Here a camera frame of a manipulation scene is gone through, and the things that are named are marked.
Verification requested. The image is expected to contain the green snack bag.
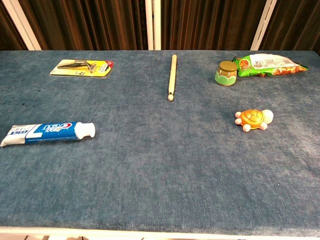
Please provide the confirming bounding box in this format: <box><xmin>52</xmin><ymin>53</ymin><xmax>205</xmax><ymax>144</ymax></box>
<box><xmin>232</xmin><ymin>53</ymin><xmax>309</xmax><ymax>78</ymax></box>

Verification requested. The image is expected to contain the wooden drumstick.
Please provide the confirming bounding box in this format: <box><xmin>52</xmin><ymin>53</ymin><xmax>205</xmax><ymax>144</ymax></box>
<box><xmin>167</xmin><ymin>54</ymin><xmax>178</xmax><ymax>102</ymax></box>

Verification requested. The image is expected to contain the green jar with gold lid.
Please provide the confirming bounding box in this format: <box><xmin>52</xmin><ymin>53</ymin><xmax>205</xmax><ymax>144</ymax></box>
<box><xmin>214</xmin><ymin>60</ymin><xmax>238</xmax><ymax>87</ymax></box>

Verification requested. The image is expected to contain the orange toy turtle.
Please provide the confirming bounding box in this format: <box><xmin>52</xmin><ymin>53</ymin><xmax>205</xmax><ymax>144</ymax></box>
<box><xmin>234</xmin><ymin>109</ymin><xmax>275</xmax><ymax>133</ymax></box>

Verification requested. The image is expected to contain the blue table cloth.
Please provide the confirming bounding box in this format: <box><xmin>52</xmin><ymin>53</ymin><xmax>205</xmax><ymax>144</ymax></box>
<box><xmin>0</xmin><ymin>49</ymin><xmax>320</xmax><ymax>238</ymax></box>

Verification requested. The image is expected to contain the blue white toothpaste tube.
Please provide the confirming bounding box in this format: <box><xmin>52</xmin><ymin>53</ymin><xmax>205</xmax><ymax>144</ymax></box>
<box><xmin>0</xmin><ymin>121</ymin><xmax>96</xmax><ymax>148</ymax></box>

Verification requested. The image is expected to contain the razor in yellow blister pack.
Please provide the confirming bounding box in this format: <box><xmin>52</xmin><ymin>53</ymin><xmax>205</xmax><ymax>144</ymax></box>
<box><xmin>49</xmin><ymin>58</ymin><xmax>115</xmax><ymax>78</ymax></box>

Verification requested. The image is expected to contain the dark brown curtain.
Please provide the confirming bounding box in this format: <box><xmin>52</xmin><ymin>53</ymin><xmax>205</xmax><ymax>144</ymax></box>
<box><xmin>0</xmin><ymin>0</ymin><xmax>320</xmax><ymax>51</ymax></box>

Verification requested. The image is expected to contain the white frame post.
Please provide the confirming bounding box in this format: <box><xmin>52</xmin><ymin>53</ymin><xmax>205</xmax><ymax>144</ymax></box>
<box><xmin>1</xmin><ymin>0</ymin><xmax>42</xmax><ymax>51</ymax></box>
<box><xmin>144</xmin><ymin>0</ymin><xmax>162</xmax><ymax>51</ymax></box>
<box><xmin>250</xmin><ymin>0</ymin><xmax>278</xmax><ymax>51</ymax></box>

